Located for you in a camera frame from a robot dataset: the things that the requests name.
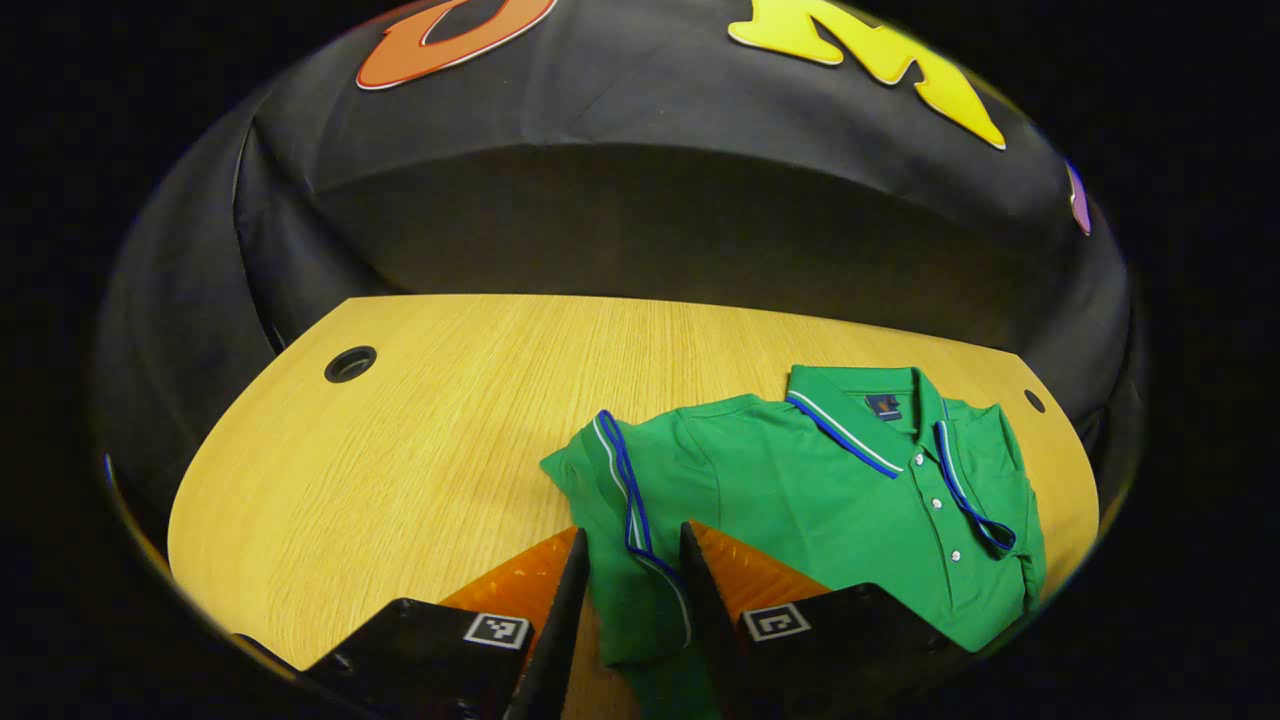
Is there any black backdrop cloth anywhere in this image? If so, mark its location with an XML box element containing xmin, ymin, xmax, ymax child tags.
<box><xmin>95</xmin><ymin>0</ymin><xmax>1146</xmax><ymax>521</ymax></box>

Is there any green T-shirt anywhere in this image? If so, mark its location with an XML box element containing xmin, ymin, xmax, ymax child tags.
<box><xmin>540</xmin><ymin>364</ymin><xmax>1047</xmax><ymax>720</ymax></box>

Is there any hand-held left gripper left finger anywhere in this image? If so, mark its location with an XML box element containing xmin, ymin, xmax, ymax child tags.
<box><xmin>298</xmin><ymin>527</ymin><xmax>591</xmax><ymax>720</ymax></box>

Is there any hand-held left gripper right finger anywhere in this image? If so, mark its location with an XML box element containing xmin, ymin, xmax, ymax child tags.
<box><xmin>679</xmin><ymin>520</ymin><xmax>971</xmax><ymax>720</ymax></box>

